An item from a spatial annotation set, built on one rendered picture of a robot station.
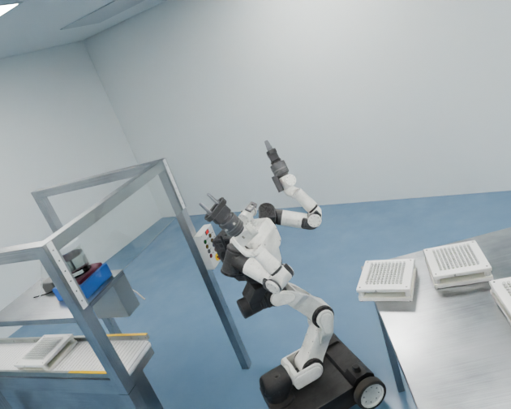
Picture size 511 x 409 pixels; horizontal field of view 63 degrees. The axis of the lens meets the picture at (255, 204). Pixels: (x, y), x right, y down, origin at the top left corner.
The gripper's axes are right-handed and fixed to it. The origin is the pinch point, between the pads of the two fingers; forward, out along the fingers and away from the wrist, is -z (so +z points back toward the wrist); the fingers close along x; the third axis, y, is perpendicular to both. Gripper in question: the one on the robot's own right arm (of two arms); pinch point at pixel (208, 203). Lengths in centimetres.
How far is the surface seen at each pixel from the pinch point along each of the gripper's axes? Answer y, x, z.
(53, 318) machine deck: -46, -79, -8
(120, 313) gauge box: -57, -61, 20
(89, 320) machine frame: -32, -69, 2
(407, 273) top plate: 31, 33, 89
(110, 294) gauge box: -56, -56, 9
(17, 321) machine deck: -65, -92, -16
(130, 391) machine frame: -37, -86, 42
